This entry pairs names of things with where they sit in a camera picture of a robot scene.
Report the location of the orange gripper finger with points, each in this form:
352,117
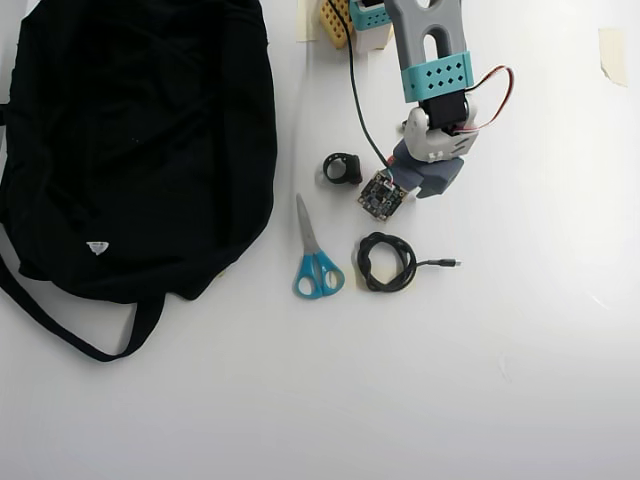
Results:
391,160

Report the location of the grey-blue gripper body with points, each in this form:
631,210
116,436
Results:
434,179

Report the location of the white teal grey robot arm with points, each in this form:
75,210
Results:
435,77

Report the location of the cream arm base block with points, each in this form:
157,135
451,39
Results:
375,41

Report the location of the black fabric bag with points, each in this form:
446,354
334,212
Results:
140,150

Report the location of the yellow perforated block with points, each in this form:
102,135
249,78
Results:
334,22

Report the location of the beige masking tape strip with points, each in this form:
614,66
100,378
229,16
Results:
612,55
307,25

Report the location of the bare camera circuit board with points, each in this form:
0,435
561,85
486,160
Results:
380,195

